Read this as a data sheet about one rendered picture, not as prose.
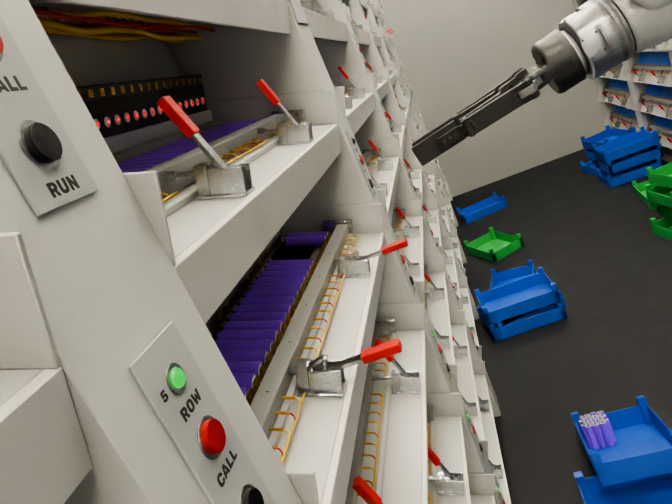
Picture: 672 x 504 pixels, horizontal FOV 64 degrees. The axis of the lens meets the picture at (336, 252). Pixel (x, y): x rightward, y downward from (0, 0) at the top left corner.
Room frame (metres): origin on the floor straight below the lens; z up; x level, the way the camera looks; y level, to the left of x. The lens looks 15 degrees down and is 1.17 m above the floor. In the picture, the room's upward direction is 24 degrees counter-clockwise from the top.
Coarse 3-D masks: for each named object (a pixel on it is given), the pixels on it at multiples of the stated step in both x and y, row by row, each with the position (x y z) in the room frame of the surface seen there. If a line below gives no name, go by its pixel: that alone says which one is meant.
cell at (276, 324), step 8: (272, 320) 0.54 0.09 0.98; (280, 320) 0.54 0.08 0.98; (224, 328) 0.55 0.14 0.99; (232, 328) 0.55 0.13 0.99; (240, 328) 0.54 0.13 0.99; (248, 328) 0.54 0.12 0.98; (256, 328) 0.54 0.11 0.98; (264, 328) 0.54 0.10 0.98; (272, 328) 0.53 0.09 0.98; (280, 328) 0.53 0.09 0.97
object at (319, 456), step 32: (288, 224) 0.89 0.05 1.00; (320, 224) 0.88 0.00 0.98; (352, 224) 0.87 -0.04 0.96; (384, 256) 0.84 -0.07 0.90; (352, 288) 0.65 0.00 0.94; (224, 320) 0.60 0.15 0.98; (352, 320) 0.56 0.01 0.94; (320, 352) 0.50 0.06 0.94; (352, 352) 0.49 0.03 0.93; (352, 384) 0.43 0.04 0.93; (288, 416) 0.40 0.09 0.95; (320, 416) 0.40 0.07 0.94; (352, 416) 0.41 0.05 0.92; (288, 448) 0.36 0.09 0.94; (320, 448) 0.36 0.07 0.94; (352, 448) 0.40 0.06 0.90; (320, 480) 0.32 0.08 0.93
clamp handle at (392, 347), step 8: (384, 344) 0.42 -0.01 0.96; (392, 344) 0.41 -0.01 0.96; (400, 344) 0.41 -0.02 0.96; (368, 352) 0.42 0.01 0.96; (376, 352) 0.41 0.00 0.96; (384, 352) 0.41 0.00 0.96; (392, 352) 0.41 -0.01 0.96; (344, 360) 0.43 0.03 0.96; (352, 360) 0.42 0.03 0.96; (360, 360) 0.42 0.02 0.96; (368, 360) 0.42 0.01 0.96; (328, 368) 0.43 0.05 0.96; (336, 368) 0.43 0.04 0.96
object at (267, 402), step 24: (336, 240) 0.77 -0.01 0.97; (312, 288) 0.60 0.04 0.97; (312, 312) 0.55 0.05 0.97; (288, 336) 0.49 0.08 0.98; (288, 360) 0.45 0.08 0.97; (264, 384) 0.42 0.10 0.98; (288, 384) 0.43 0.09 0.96; (264, 408) 0.38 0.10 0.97; (264, 432) 0.36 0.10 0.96; (288, 432) 0.37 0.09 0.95
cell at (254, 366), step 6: (228, 366) 0.46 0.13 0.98; (234, 366) 0.46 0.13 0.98; (240, 366) 0.46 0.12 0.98; (246, 366) 0.46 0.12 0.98; (252, 366) 0.46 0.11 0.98; (258, 366) 0.46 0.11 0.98; (234, 372) 0.46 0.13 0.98; (240, 372) 0.46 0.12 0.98; (246, 372) 0.45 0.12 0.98; (252, 372) 0.45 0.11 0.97; (258, 372) 0.45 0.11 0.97
